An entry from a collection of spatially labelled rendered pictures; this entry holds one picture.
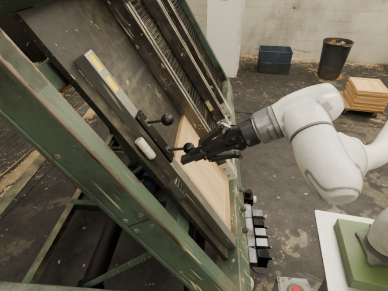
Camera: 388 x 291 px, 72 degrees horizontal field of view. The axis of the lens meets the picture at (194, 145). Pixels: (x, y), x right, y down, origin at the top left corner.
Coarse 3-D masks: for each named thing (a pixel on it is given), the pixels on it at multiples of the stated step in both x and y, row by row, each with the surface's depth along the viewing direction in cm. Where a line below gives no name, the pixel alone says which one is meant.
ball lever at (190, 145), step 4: (184, 144) 83; (188, 144) 82; (192, 144) 83; (168, 148) 90; (172, 148) 88; (176, 148) 87; (180, 148) 86; (184, 148) 82; (188, 148) 82; (192, 148) 82; (168, 152) 90; (188, 152) 82
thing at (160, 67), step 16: (112, 0) 101; (128, 0) 101; (128, 16) 104; (128, 32) 108; (144, 32) 107; (144, 48) 111; (160, 64) 114; (160, 80) 119; (176, 80) 120; (176, 96) 123; (192, 112) 127; (208, 128) 136; (224, 160) 143
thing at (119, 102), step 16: (80, 64) 73; (96, 80) 75; (112, 96) 78; (128, 112) 80; (160, 160) 90; (176, 176) 94; (192, 192) 98; (208, 208) 106; (208, 224) 109; (224, 224) 114; (224, 240) 114
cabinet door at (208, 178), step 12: (180, 120) 125; (180, 132) 116; (192, 132) 129; (180, 144) 110; (180, 156) 106; (192, 168) 113; (204, 168) 126; (216, 168) 140; (192, 180) 108; (204, 180) 120; (216, 180) 134; (204, 192) 115; (216, 192) 127; (228, 192) 143; (216, 204) 121; (228, 204) 135; (228, 216) 129
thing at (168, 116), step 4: (164, 116) 76; (168, 116) 76; (172, 116) 77; (144, 120) 84; (148, 120) 85; (152, 120) 82; (156, 120) 81; (160, 120) 79; (164, 120) 76; (168, 120) 76; (172, 120) 77; (148, 124) 84; (164, 124) 77; (168, 124) 77
